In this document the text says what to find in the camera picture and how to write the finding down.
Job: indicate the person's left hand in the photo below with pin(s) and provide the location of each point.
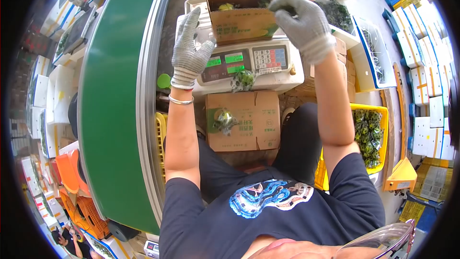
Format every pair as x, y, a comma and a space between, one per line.
187, 57

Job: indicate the person's right hand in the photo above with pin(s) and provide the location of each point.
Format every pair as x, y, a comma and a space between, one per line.
309, 28

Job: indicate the person's left thumb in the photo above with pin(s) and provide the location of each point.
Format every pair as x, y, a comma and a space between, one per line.
208, 48

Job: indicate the person's left fingers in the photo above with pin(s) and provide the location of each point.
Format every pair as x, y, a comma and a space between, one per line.
187, 25

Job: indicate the person's right fingers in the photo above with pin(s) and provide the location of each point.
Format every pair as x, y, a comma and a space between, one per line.
284, 1

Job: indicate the open cardboard box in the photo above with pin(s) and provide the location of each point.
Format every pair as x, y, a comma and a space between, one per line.
240, 21

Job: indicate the clear bag of green produce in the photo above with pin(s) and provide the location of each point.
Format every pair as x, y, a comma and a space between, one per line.
243, 79
224, 119

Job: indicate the green round lid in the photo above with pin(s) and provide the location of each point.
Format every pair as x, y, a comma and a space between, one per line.
164, 81

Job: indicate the white foam box of greens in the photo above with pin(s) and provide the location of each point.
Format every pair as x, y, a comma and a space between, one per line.
337, 16

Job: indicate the white weighing scale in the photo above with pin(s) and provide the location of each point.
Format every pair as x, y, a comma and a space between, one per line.
266, 75

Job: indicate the closed cardboard box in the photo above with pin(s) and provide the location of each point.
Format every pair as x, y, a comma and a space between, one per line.
251, 122

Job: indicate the stack of flat cardboard boxes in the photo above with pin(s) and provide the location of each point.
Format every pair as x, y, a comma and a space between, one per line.
345, 72

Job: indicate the empty yellow plastic crate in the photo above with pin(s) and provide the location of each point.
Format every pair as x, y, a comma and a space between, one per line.
160, 140

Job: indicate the blue-edged white foam box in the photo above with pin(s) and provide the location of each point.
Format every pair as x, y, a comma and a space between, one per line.
373, 57

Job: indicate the green conveyor belt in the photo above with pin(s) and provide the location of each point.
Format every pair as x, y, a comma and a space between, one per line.
111, 115

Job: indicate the stack of white foam boxes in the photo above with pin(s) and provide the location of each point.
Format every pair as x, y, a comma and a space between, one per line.
424, 79
54, 100

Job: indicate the yellow crate of green packets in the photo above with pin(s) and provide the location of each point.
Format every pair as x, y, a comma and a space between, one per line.
370, 133

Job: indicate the person's body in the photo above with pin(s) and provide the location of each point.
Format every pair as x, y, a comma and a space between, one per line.
215, 223

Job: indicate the stack of orange crates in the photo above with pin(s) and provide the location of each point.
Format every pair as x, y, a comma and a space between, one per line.
79, 194

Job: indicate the orange hand trolley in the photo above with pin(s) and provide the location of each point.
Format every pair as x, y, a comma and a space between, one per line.
399, 172

